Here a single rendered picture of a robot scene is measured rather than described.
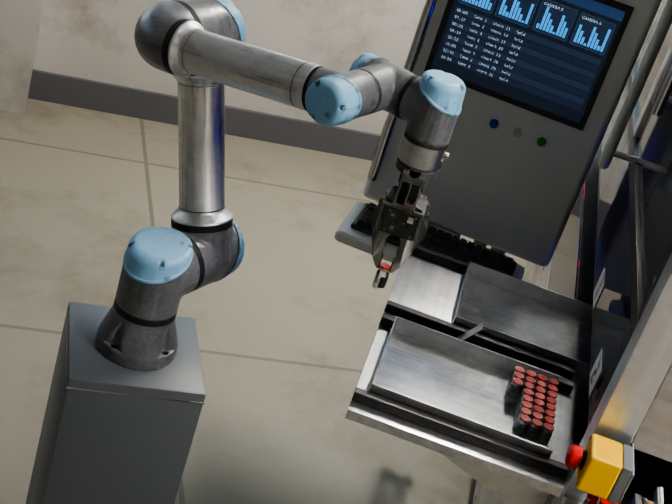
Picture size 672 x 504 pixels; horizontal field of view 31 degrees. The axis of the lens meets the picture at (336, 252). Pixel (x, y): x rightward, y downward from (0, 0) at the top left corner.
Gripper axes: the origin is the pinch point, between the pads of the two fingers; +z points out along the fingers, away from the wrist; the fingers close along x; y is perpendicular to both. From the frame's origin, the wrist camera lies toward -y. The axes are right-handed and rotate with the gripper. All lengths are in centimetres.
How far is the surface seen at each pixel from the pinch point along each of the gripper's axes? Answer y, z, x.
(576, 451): 17.1, 13.1, 39.5
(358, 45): -297, 63, -47
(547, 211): -89, 19, 31
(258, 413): -101, 113, -24
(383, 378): -4.0, 25.4, 6.0
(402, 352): -15.0, 25.4, 7.9
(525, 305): -51, 26, 30
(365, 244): -69, 33, -8
